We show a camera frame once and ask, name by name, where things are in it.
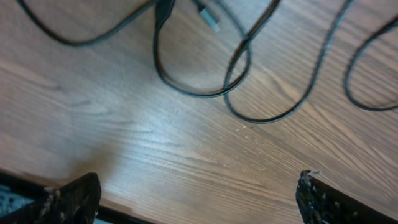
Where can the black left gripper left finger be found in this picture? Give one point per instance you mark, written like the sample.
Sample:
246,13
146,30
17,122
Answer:
75,203

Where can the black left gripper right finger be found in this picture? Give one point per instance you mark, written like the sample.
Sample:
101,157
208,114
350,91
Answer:
319,203

